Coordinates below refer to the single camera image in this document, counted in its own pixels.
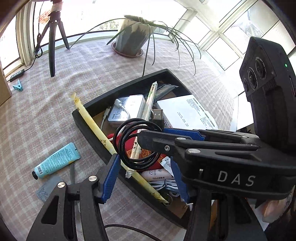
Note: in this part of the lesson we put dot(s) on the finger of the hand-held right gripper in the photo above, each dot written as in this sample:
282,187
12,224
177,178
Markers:
182,133
157,142

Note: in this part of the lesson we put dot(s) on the black tray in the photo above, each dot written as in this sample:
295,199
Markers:
129,87

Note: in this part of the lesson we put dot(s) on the teal hand cream tube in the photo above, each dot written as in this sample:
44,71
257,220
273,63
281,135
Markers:
57,160

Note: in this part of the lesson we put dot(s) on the grey card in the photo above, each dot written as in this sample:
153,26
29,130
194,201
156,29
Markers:
47,188

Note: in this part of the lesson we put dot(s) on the grey flat stick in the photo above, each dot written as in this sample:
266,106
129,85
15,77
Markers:
72,172

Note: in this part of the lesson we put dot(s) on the black tripod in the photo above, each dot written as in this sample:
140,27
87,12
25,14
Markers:
52,58

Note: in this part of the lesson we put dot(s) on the white paper packet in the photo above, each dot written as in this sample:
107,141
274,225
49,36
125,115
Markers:
185,111

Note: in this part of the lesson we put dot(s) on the plaid cloth desktop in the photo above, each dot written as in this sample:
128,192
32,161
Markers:
46,115

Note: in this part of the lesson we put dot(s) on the long yellow packet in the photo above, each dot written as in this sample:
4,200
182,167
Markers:
99,134

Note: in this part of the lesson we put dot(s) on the red pouch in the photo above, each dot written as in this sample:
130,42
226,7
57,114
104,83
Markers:
148,155

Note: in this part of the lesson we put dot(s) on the orange paper tag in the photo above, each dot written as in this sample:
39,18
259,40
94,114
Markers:
44,17

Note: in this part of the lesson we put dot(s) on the white window frame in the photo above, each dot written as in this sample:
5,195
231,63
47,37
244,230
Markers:
214,34

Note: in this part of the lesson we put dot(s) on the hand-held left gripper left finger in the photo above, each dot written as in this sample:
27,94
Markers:
111,178

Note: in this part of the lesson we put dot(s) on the green long-leaf plant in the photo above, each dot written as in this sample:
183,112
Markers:
143,21

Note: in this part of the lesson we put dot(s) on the white box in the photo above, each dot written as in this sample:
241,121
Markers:
134,104

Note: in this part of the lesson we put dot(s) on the grey plant pot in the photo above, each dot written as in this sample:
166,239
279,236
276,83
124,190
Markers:
131,37

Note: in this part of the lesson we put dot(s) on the black pouch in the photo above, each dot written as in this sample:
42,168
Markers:
165,90

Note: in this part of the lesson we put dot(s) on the blue clothespin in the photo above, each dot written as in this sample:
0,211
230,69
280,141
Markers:
18,87

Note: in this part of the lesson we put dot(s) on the small white sachet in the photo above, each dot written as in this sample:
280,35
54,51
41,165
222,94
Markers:
166,163

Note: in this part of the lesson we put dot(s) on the person's right hand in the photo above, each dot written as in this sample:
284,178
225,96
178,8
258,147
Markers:
275,208

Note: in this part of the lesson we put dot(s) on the white pink tube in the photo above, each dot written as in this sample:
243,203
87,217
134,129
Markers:
155,174

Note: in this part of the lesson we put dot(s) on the light wooden board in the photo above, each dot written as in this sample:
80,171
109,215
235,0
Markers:
4,90

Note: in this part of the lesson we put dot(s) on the red-brown pot saucer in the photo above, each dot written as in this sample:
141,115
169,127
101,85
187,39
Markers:
115,48

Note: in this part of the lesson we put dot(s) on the translucent grey tube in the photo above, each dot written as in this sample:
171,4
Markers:
149,102

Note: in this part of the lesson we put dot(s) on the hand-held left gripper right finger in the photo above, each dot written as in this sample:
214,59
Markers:
179,185

